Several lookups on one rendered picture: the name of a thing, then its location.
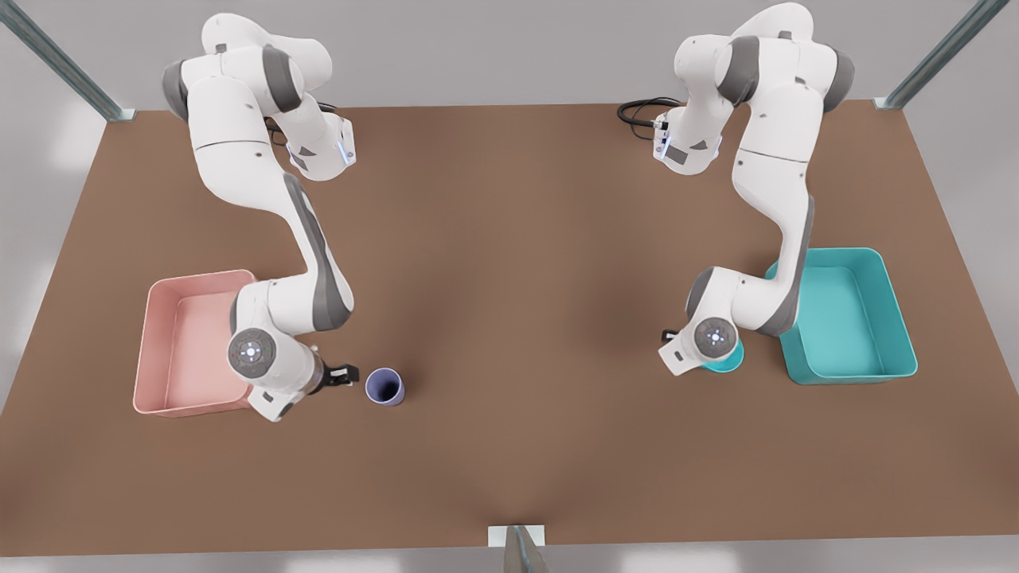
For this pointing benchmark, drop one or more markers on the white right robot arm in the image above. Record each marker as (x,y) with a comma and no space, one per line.
(239,159)

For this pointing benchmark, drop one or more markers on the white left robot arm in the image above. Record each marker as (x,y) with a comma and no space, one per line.
(776,143)

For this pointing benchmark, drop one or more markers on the purple cup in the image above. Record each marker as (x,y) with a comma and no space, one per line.
(384,387)

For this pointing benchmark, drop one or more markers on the pink plastic box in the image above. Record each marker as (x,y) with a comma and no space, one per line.
(185,350)

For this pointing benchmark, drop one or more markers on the teal bowl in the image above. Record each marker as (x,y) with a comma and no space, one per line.
(728,362)

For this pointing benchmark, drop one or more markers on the teal plastic box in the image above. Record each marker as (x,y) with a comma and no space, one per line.
(844,318)

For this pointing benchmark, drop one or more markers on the silver frame post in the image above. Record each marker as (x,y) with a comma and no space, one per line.
(60,60)
(939,56)
(521,551)

